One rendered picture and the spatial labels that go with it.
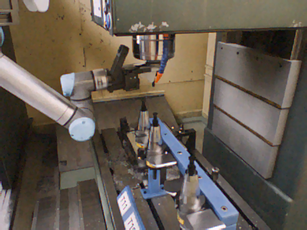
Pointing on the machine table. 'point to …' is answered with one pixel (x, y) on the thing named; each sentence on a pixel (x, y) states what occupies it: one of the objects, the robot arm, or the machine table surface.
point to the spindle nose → (152, 47)
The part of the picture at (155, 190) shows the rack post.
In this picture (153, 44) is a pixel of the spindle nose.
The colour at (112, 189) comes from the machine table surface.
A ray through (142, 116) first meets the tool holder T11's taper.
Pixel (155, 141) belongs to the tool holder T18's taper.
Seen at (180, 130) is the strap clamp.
